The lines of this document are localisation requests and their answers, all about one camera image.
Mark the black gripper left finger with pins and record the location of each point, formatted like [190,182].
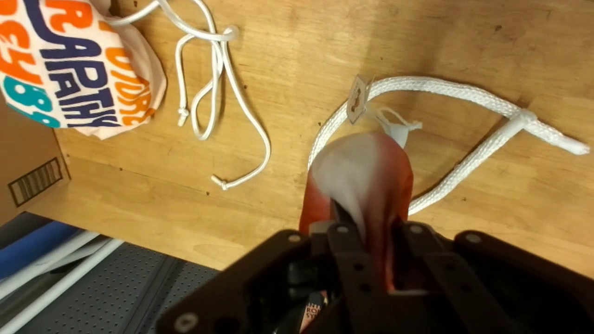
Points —
[346,266]

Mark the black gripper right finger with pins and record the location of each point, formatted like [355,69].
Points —
[446,279]

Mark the peach printed shirt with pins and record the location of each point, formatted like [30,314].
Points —
[75,67]

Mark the white pipe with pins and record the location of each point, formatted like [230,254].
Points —
[49,262]
[62,286]

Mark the blue roll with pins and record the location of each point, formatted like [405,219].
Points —
[30,243]

